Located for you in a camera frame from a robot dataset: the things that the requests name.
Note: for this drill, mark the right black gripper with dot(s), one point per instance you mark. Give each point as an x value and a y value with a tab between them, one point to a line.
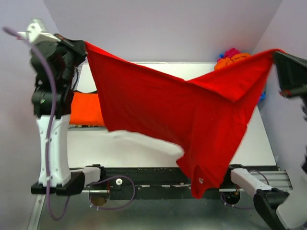
292	70

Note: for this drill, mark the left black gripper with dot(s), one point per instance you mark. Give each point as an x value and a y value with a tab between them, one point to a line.
77	45

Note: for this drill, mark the red t-shirt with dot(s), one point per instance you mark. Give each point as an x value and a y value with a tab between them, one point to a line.
206	116

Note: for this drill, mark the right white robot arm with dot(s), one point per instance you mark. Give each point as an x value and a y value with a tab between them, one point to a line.
280	210

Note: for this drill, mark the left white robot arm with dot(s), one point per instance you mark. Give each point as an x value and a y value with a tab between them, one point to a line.
52	117

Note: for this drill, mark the blue plastic bin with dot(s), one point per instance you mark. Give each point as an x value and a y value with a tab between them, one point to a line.
262	96

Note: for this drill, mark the crumpled orange t-shirt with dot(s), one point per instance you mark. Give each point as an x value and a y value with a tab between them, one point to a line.
221	63

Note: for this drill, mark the crumpled magenta t-shirt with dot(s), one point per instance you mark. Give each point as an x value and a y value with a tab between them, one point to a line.
229	53

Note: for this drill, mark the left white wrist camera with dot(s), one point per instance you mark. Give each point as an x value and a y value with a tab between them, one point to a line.
36	32

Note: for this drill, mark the aluminium frame rail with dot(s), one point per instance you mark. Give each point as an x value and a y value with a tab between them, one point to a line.
266	170

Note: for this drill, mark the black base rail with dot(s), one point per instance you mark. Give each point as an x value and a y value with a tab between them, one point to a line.
150	184

